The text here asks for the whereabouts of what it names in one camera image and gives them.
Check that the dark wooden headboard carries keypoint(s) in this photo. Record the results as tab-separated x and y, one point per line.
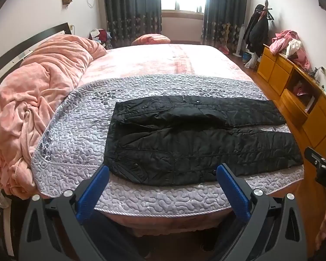
5	54

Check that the black quilted pants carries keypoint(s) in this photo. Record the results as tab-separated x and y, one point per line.
195	144

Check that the grey quilted bedspread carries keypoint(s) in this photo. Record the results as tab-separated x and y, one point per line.
78	141

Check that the yellow wooden cabinet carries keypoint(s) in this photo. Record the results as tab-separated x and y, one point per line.
293	92

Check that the dark patterned curtain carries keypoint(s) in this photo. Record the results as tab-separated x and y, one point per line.
224	11
133	8

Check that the small pink cloth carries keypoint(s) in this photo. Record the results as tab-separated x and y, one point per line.
301	89

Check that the bed with pink sheet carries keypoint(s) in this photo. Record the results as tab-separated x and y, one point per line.
165	59

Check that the pink dustpan with broom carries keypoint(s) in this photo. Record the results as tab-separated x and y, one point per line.
225	43

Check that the white tower fan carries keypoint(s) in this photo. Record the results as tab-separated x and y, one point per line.
241	39

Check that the pink fleece blanket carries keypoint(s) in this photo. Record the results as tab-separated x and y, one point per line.
40	87

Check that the blue bucket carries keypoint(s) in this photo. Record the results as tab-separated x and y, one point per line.
245	56

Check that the pink pillow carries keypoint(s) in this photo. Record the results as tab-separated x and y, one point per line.
150	39

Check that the pile of pink clothes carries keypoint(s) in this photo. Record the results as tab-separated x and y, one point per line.
288	45

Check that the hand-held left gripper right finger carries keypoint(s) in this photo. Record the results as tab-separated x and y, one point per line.
232	193

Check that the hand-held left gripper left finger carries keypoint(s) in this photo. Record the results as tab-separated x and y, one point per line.
93	193

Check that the coat rack with dark coats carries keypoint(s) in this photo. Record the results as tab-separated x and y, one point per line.
258	32

